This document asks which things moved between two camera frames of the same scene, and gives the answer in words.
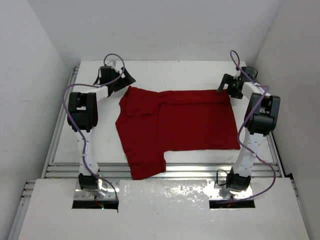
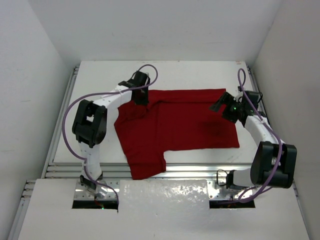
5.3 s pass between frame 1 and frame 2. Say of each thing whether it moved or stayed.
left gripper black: moved
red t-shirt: stayed
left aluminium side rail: stayed
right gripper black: moved
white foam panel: stayed
